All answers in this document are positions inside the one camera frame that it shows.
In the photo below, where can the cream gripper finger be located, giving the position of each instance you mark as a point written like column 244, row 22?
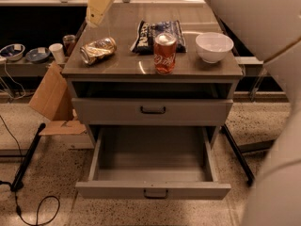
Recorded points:
column 96, row 10

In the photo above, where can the blue chip bag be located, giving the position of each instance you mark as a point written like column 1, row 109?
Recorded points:
column 147, row 32

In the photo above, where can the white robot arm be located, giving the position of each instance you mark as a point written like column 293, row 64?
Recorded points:
column 271, row 31

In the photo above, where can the grey drawer cabinet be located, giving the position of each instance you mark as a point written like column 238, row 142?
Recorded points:
column 126, row 75

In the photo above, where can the open lower grey drawer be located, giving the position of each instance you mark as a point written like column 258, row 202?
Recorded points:
column 154, row 163

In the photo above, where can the crushed gold can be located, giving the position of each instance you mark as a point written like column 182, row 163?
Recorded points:
column 97, row 50

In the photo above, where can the dark glass jar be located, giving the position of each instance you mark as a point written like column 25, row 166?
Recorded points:
column 69, row 42

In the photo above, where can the white paper cup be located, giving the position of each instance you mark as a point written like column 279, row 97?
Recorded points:
column 58, row 53

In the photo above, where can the red soda can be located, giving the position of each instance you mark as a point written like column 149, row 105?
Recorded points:
column 164, row 50

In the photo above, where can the blue bowl right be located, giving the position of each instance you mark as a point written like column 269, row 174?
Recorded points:
column 38, row 55

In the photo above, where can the blue bowl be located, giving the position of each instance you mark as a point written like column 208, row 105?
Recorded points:
column 38, row 55
column 12, row 52

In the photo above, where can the blue bowl left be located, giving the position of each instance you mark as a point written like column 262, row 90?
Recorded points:
column 12, row 52

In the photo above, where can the cardboard box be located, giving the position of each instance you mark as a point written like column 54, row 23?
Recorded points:
column 52, row 100

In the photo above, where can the white bowl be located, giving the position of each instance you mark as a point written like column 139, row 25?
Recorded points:
column 213, row 47

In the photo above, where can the black stand leg right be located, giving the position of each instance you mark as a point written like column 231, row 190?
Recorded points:
column 249, row 174

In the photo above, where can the black stand leg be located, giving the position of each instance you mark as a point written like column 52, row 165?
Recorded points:
column 18, row 180
column 249, row 174

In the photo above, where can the black stand leg left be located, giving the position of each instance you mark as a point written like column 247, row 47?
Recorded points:
column 18, row 180

